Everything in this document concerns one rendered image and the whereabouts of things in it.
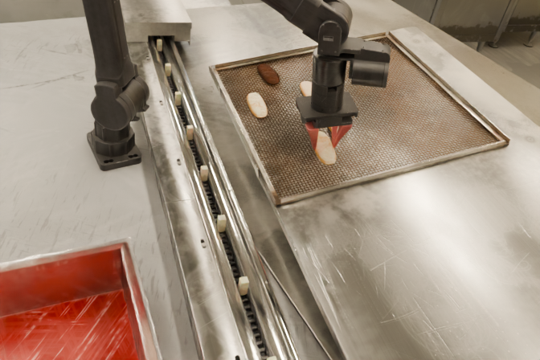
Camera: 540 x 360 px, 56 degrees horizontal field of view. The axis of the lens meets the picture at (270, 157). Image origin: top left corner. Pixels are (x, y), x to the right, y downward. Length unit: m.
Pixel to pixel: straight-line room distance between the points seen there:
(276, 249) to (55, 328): 0.38
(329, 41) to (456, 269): 0.41
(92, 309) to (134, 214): 0.21
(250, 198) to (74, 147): 0.39
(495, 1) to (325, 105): 3.12
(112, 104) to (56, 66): 0.47
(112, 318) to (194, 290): 0.13
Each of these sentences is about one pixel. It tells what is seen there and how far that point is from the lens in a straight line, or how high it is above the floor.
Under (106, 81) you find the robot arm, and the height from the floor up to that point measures 1.01.
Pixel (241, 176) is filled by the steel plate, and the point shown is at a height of 0.82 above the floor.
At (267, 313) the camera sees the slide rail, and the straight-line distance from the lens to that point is 0.81.
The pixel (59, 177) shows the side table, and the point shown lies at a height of 0.82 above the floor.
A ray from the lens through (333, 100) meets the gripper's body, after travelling 0.88.
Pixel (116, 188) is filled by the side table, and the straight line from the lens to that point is 1.03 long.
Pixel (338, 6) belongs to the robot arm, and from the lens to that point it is 0.83.
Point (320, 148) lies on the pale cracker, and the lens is 0.97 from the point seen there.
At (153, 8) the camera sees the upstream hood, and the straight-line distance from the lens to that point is 1.54.
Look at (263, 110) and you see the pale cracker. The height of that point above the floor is 0.91.
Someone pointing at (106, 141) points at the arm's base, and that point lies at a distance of 1.07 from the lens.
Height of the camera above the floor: 1.51
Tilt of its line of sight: 37 degrees down
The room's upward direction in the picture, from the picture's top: 10 degrees clockwise
